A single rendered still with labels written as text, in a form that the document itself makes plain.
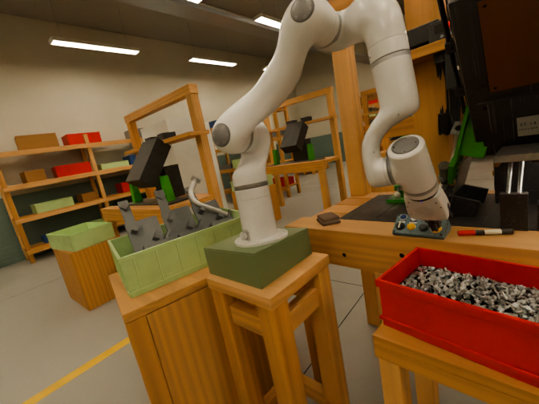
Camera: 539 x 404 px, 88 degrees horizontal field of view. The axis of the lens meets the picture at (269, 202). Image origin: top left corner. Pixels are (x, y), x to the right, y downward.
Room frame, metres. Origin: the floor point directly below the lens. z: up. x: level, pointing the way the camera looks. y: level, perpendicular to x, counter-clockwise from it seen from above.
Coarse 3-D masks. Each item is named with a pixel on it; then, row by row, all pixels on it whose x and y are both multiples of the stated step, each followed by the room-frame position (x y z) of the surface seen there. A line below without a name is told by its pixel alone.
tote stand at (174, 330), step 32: (160, 288) 1.06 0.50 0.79; (192, 288) 1.04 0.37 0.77; (128, 320) 0.90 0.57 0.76; (160, 320) 0.96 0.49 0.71; (192, 320) 1.02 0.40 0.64; (160, 352) 0.94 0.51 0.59; (192, 352) 1.00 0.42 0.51; (224, 352) 1.07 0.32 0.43; (256, 352) 1.15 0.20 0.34; (160, 384) 0.92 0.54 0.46; (192, 384) 0.98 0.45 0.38; (224, 384) 1.05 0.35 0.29
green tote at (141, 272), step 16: (224, 208) 1.59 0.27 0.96; (160, 224) 1.49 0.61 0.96; (224, 224) 1.25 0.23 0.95; (240, 224) 1.30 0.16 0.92; (112, 240) 1.35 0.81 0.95; (128, 240) 1.39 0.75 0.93; (176, 240) 1.13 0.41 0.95; (192, 240) 1.17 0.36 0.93; (208, 240) 1.21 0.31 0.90; (112, 256) 1.31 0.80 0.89; (128, 256) 1.03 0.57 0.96; (144, 256) 1.06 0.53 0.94; (160, 256) 1.09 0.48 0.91; (176, 256) 1.12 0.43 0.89; (192, 256) 1.16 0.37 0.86; (128, 272) 1.02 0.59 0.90; (144, 272) 1.05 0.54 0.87; (160, 272) 1.08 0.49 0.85; (176, 272) 1.11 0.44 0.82; (192, 272) 1.15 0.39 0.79; (128, 288) 1.02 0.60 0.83; (144, 288) 1.04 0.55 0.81
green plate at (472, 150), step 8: (464, 112) 0.90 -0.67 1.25; (464, 120) 0.90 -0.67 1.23; (464, 128) 0.90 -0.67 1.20; (464, 136) 0.91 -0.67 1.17; (472, 136) 0.90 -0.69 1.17; (456, 144) 0.92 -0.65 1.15; (464, 144) 0.91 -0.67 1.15; (472, 144) 0.90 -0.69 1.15; (480, 144) 0.88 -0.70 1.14; (456, 152) 0.92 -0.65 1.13; (464, 152) 0.91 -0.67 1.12; (472, 152) 0.90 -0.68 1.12; (480, 152) 0.88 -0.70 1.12
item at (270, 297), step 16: (320, 256) 0.93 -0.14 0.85; (288, 272) 0.86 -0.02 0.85; (304, 272) 0.84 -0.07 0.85; (224, 288) 0.86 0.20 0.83; (240, 288) 0.81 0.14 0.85; (256, 288) 0.79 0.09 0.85; (272, 288) 0.77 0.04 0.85; (288, 288) 0.77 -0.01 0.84; (256, 304) 0.76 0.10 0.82; (272, 304) 0.72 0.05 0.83
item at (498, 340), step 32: (416, 256) 0.70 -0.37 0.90; (448, 256) 0.65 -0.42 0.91; (384, 288) 0.57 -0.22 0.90; (416, 288) 0.58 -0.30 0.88; (448, 288) 0.56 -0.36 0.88; (480, 288) 0.53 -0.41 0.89; (512, 288) 0.52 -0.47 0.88; (384, 320) 0.58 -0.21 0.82; (416, 320) 0.52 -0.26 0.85; (448, 320) 0.47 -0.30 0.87; (480, 320) 0.43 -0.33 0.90; (512, 320) 0.39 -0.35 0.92; (480, 352) 0.43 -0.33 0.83; (512, 352) 0.40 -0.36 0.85
